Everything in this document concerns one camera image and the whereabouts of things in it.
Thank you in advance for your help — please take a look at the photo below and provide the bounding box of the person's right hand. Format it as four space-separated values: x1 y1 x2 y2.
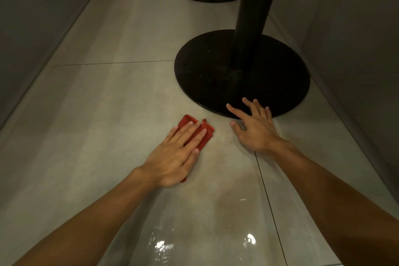
226 97 291 155

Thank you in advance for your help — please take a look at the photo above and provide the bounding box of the red cloth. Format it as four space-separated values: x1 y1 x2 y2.
177 114 215 183

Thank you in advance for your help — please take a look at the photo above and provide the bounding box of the beige tiled floor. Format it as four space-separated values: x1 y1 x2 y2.
0 0 399 266

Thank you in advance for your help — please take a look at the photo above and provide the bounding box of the person's left forearm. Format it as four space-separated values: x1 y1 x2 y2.
12 167 160 266

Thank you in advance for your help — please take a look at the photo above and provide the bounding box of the person's right forearm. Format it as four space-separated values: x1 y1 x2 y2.
271 141 399 266

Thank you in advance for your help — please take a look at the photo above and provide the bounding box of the grey bench base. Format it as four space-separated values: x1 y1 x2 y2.
0 0 108 129
269 0 399 204

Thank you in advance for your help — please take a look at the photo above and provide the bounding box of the person's left hand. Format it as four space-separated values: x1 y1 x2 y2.
135 121 207 189

